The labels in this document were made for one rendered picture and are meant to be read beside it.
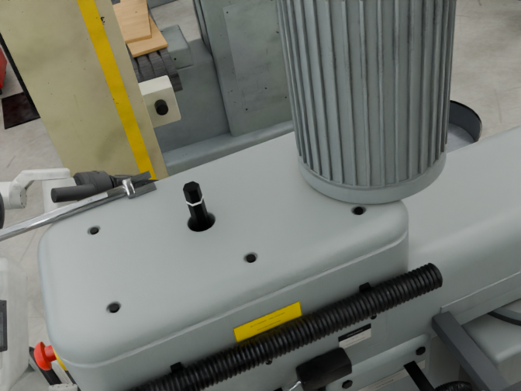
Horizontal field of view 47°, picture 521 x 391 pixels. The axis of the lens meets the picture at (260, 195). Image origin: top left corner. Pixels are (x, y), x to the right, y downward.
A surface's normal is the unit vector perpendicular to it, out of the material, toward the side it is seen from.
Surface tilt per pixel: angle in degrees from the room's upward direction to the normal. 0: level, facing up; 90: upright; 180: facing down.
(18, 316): 85
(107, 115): 90
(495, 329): 0
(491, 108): 0
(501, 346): 0
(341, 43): 90
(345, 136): 90
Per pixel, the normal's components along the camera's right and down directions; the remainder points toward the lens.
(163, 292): -0.15, -0.74
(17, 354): 0.95, -0.04
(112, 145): 0.36, 0.58
